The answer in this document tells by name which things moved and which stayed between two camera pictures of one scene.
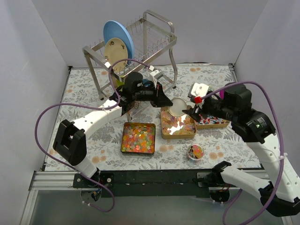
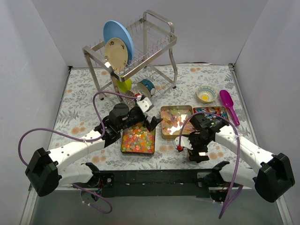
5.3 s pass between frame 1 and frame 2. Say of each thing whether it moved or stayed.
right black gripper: moved
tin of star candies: stayed
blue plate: stayed
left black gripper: moved
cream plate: stayed
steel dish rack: stayed
